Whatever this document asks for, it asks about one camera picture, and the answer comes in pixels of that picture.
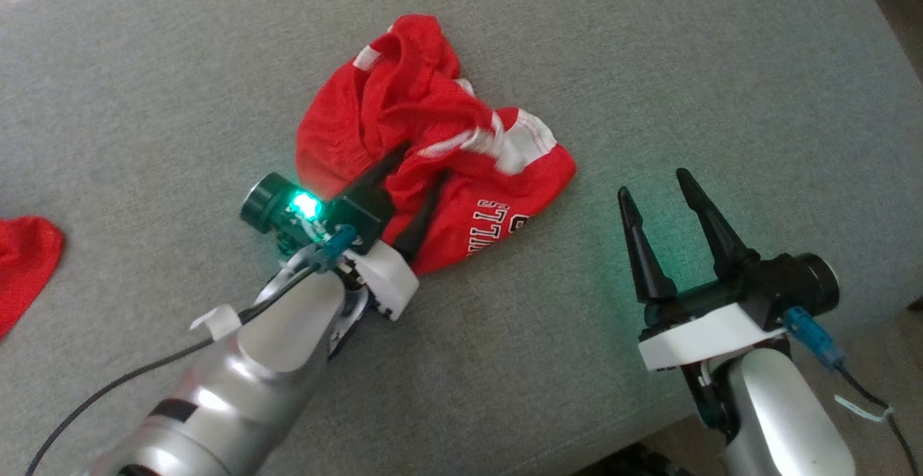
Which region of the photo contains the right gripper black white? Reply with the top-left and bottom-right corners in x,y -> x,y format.
617,168 -> 788,373

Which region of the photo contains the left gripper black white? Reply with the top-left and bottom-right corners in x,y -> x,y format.
324,141 -> 452,322

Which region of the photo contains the red garment with white trim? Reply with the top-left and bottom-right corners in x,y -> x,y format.
295,14 -> 578,277

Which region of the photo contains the plain red folded garment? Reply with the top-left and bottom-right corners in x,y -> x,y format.
0,215 -> 66,340

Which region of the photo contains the grey fabric sofa seat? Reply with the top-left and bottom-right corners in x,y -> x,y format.
0,0 -> 923,476

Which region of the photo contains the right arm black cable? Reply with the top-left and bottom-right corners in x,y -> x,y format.
785,306 -> 923,474

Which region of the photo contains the white cable label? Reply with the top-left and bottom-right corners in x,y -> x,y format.
189,304 -> 243,340
834,392 -> 894,423

